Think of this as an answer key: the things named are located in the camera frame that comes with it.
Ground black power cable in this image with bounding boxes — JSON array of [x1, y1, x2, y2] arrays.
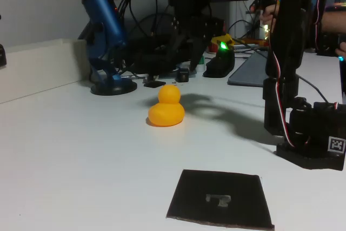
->
[[297, 75, 330, 102]]

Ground blue desk microphone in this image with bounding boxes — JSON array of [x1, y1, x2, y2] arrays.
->
[[76, 0, 138, 96]]

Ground yellow orange tool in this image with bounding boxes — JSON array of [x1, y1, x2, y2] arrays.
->
[[232, 37, 270, 47]]

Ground person's left hand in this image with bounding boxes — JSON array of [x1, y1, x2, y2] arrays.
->
[[335, 41, 346, 58]]

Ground black cardboard square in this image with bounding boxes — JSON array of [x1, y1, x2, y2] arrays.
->
[[165, 169, 276, 231]]

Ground white fiducial marker tag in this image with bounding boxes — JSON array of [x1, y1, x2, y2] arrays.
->
[[328, 136, 346, 154]]

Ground person's right forearm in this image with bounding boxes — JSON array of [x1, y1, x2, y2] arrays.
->
[[323, 10, 346, 33]]

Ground small black cube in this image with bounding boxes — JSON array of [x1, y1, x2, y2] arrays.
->
[[175, 68, 190, 82]]

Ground black object at edge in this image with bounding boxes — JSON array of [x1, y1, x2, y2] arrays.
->
[[0, 43, 8, 67]]

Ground yellow rubber duck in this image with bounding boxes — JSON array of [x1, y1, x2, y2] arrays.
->
[[148, 84, 186, 128]]

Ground black computer mouse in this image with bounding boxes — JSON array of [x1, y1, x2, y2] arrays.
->
[[202, 48, 235, 78]]

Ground small flat black piece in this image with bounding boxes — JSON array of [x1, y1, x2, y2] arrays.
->
[[143, 80, 167, 89]]

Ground black desk device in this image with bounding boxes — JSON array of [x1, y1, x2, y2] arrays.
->
[[127, 35, 195, 76]]

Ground grey keyboard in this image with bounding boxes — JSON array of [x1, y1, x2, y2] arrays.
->
[[227, 51, 270, 88]]

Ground person's right hand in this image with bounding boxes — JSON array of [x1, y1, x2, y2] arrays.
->
[[259, 3, 279, 25]]

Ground white ledge box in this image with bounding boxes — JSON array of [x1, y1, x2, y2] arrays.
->
[[0, 38, 91, 104]]

